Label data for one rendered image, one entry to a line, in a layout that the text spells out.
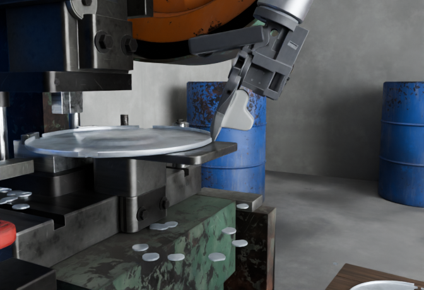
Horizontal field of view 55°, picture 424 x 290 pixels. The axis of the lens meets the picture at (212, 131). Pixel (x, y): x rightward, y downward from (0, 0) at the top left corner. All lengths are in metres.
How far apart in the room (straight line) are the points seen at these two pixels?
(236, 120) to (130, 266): 0.26
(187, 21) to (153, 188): 0.47
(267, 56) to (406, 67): 3.24
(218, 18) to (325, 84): 2.99
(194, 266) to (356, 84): 3.29
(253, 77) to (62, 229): 0.34
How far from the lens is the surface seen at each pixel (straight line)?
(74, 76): 0.66
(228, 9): 0.95
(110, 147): 0.60
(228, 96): 0.60
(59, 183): 0.66
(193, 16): 0.98
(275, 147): 4.06
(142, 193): 0.64
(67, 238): 0.58
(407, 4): 3.87
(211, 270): 0.76
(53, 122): 0.97
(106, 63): 0.66
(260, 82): 0.61
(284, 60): 0.62
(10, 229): 0.37
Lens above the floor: 0.87
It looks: 7 degrees down
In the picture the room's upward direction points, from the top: straight up
